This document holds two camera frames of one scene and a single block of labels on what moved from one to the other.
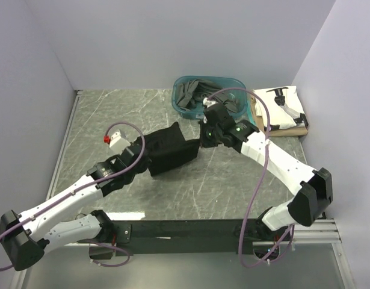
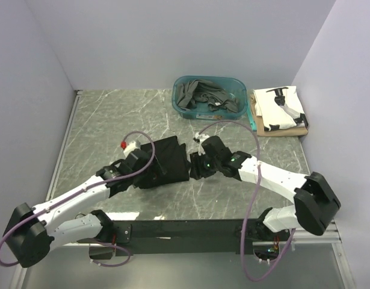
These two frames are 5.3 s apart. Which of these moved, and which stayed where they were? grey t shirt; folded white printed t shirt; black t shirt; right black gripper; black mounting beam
Moved: black t shirt; right black gripper
Stayed: black mounting beam; folded white printed t shirt; grey t shirt
